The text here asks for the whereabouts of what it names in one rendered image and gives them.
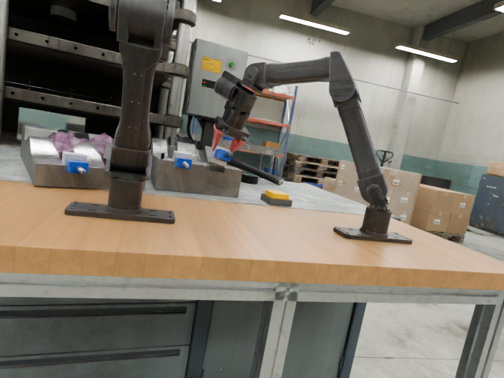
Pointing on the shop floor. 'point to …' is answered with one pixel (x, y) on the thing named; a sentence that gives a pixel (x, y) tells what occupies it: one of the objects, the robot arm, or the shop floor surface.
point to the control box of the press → (226, 58)
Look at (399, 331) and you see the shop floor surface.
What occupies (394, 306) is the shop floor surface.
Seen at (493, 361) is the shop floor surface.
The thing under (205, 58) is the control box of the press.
